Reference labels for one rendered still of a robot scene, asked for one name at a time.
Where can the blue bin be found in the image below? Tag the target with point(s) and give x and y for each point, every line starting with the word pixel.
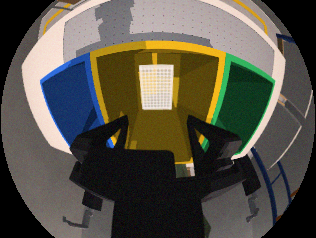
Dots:
pixel 68 98

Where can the yellow bin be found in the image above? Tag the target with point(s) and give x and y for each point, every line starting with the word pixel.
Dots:
pixel 197 81

